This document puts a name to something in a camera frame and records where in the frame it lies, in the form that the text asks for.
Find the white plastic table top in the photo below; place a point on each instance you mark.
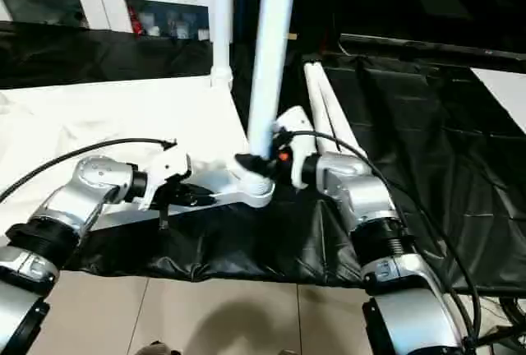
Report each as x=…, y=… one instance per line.
x=123, y=117

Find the white plastic table leg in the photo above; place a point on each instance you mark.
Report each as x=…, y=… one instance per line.
x=339, y=121
x=316, y=100
x=222, y=18
x=271, y=43

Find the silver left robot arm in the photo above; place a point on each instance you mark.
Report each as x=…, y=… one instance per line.
x=82, y=195

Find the small tan tag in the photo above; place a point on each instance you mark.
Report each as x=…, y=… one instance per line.
x=289, y=36

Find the dark left robot foot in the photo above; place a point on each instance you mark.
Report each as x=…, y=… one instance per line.
x=154, y=350

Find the small bottles behind glass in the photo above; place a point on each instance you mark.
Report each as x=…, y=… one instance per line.
x=164, y=22

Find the black plastic mat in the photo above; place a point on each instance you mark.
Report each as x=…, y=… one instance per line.
x=460, y=207

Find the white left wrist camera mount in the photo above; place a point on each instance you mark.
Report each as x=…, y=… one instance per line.
x=168, y=166

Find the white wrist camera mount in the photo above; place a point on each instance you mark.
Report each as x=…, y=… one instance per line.
x=168, y=166
x=294, y=125

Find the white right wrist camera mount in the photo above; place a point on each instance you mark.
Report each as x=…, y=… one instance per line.
x=294, y=125

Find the dark metal rail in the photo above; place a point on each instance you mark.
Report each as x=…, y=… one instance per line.
x=436, y=47

